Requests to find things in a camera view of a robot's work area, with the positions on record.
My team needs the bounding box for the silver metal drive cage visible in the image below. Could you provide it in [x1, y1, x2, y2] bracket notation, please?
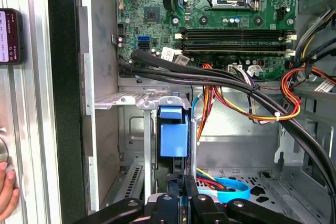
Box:
[274, 76, 336, 169]

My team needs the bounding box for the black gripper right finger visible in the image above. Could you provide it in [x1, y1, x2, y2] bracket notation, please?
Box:
[184, 175, 302, 224]

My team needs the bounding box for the black RAM slot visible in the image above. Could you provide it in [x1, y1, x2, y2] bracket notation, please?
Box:
[181, 28, 293, 42]
[181, 43, 293, 55]

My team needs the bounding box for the person's hand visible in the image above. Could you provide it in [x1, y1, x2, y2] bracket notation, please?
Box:
[0, 161, 20, 221]

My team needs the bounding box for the hard disk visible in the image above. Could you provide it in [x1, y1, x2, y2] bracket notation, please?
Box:
[154, 104, 193, 198]

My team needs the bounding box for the orange power wire bundle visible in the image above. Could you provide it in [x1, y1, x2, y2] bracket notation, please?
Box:
[196, 62, 336, 141]

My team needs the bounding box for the metal disk bay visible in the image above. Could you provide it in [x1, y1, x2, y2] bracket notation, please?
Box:
[94, 91, 200, 201]

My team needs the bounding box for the black cable bundle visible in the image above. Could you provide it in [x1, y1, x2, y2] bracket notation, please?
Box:
[118, 49, 336, 198]

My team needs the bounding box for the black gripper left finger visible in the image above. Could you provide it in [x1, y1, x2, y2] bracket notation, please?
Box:
[72, 174, 182, 224]

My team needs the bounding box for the black phone with screen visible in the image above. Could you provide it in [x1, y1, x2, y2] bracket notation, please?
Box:
[0, 8, 25, 65]

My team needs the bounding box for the black open PC case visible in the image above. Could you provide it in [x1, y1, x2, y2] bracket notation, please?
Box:
[46, 0, 336, 224]

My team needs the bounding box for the multicolour disk power wire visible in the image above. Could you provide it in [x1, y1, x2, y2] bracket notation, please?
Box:
[195, 167, 228, 190]

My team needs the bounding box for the blue data wire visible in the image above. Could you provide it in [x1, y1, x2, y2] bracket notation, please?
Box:
[196, 176, 251, 201]

